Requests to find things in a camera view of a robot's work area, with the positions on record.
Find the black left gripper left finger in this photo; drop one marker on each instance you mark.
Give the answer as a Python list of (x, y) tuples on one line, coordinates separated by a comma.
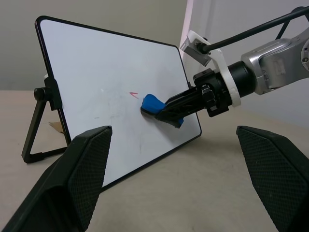
[(60, 183)]

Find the blue whiteboard eraser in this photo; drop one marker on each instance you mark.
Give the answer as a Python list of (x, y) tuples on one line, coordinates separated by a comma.
[(151, 104)]

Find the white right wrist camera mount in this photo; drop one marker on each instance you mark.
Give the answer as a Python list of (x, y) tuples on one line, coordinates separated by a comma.
[(224, 70)]

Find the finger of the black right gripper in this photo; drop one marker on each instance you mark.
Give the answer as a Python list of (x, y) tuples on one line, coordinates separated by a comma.
[(183, 111), (183, 95)]

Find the black whiteboard stand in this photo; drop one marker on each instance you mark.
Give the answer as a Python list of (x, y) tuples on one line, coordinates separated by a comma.
[(51, 94)]

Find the black framed whiteboard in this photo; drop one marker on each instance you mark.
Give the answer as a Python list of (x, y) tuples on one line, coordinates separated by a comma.
[(101, 72)]

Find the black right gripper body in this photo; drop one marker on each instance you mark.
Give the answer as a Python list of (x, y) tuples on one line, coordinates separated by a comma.
[(216, 96)]

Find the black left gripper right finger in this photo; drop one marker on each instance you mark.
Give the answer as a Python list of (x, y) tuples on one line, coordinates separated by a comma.
[(277, 174)]

